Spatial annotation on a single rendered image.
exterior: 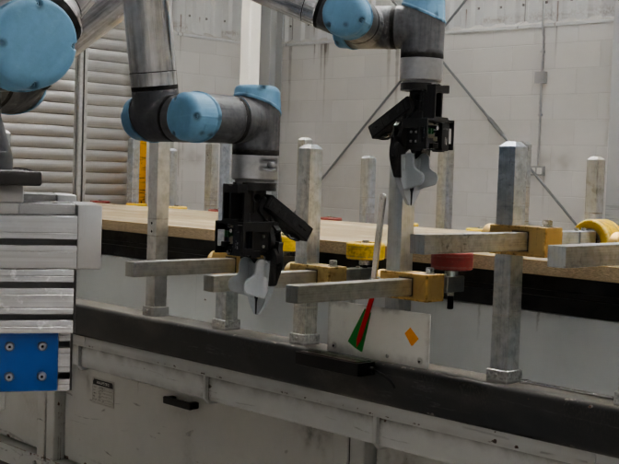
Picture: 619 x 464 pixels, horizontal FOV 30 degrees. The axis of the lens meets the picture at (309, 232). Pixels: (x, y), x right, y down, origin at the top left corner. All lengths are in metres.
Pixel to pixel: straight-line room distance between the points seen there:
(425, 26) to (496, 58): 8.89
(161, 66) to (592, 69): 8.63
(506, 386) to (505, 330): 0.10
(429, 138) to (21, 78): 0.76
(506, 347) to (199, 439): 1.24
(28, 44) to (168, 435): 1.80
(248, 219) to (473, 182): 9.19
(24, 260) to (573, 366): 1.05
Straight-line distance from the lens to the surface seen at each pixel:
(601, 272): 2.11
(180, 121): 1.75
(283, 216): 1.86
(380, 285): 2.05
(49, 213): 1.65
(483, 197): 10.89
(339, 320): 2.25
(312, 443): 2.72
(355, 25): 1.88
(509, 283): 1.99
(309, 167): 2.31
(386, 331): 2.17
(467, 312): 2.33
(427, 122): 1.98
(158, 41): 1.85
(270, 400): 2.47
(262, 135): 1.81
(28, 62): 1.52
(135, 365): 2.84
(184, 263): 2.39
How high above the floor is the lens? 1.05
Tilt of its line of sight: 3 degrees down
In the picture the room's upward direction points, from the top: 2 degrees clockwise
